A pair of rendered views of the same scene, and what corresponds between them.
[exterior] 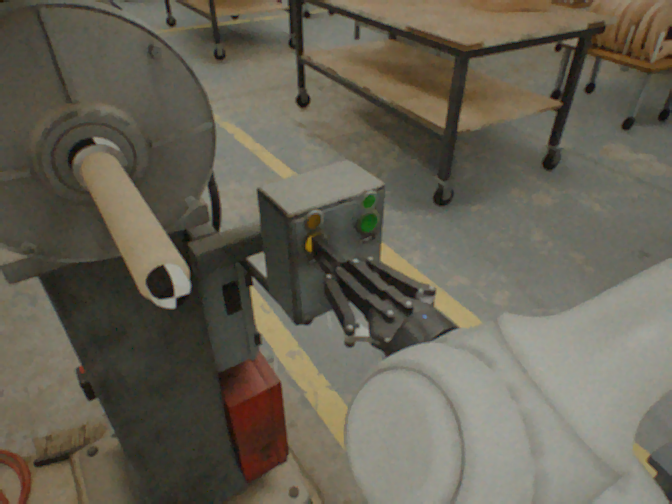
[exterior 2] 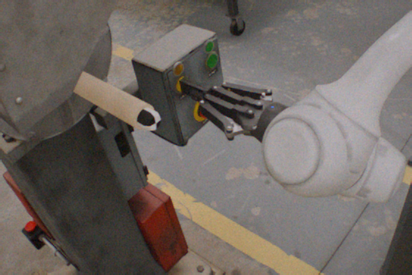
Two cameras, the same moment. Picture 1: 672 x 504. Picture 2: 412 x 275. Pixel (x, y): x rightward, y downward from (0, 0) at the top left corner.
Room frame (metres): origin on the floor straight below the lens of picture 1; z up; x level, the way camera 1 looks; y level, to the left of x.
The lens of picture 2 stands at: (-0.17, 0.10, 1.58)
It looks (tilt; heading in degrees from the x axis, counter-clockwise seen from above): 43 degrees down; 351
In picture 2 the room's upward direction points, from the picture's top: 10 degrees counter-clockwise
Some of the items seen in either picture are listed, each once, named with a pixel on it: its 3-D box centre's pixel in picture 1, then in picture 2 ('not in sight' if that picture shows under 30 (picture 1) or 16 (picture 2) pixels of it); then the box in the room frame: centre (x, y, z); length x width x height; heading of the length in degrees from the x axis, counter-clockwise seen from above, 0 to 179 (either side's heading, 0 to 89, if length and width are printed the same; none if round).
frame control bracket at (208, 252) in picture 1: (252, 238); (132, 95); (0.60, 0.13, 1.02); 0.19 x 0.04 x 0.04; 123
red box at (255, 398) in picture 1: (240, 390); (140, 213); (0.71, 0.23, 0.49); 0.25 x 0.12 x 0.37; 33
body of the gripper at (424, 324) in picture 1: (408, 330); (264, 120); (0.36, -0.08, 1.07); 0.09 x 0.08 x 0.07; 33
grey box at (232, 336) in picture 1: (206, 243); (93, 110); (0.71, 0.24, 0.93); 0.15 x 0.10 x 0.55; 33
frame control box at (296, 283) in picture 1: (287, 241); (155, 90); (0.63, 0.08, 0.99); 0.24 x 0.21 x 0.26; 33
